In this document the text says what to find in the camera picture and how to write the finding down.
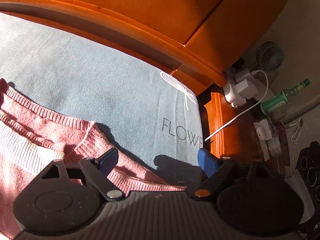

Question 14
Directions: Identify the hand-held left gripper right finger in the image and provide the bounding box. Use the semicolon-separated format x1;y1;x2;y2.
192;148;282;202

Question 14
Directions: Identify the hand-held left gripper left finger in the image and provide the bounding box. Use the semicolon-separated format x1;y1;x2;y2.
40;147;125;201

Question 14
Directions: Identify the pink and white knit sweater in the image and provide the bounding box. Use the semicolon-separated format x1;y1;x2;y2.
0;78;187;240

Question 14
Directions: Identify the wooden nightstand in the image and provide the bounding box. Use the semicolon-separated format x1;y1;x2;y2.
204;76;297;180

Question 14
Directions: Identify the white earbuds case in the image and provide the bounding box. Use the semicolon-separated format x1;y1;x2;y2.
254;120;273;141

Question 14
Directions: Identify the white power strip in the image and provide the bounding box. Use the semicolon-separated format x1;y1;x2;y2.
223;67;262;108

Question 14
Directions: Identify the white charger plug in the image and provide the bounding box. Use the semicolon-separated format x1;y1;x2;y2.
236;79;256;98

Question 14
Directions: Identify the green glass bottle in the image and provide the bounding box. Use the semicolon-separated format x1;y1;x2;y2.
260;79;311;115

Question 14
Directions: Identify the small grey desk fan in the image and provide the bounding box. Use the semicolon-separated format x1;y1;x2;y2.
255;41;285;72

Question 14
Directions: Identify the wooden headboard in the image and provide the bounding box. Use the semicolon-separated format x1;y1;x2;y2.
0;0;297;97

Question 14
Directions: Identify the white charging cable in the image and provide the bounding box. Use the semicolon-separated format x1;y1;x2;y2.
204;70;269;141

